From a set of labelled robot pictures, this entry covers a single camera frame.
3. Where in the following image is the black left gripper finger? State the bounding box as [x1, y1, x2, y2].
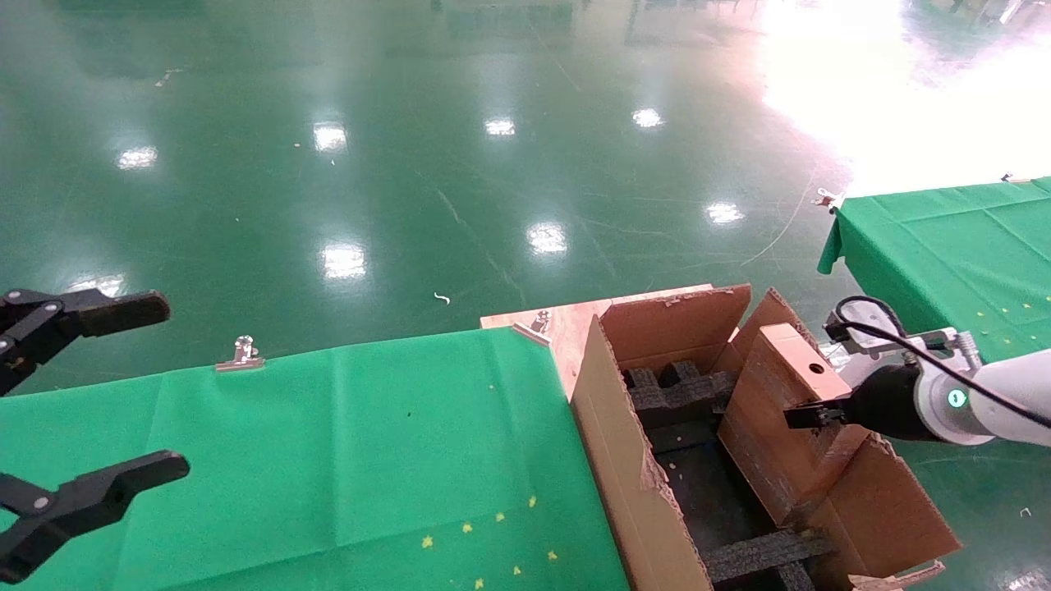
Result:
[0, 450, 190, 585]
[0, 289, 172, 396]

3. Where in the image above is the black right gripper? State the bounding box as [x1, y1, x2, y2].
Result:
[784, 364, 933, 442]

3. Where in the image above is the small cardboard box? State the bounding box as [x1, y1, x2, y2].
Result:
[717, 323, 873, 528]

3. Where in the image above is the large open cardboard carton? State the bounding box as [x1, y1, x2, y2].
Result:
[569, 283, 963, 591]

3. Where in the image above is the black foam insert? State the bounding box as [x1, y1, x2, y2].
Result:
[704, 529, 837, 591]
[622, 360, 740, 432]

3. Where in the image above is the green table cloth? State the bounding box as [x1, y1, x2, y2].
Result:
[0, 328, 633, 591]
[817, 176, 1051, 362]

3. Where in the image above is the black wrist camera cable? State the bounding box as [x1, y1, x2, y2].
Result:
[825, 295, 1051, 428]

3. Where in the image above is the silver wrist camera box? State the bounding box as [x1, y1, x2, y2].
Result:
[833, 297, 892, 346]

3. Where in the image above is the silver camera mount bracket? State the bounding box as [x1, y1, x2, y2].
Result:
[825, 327, 982, 370]

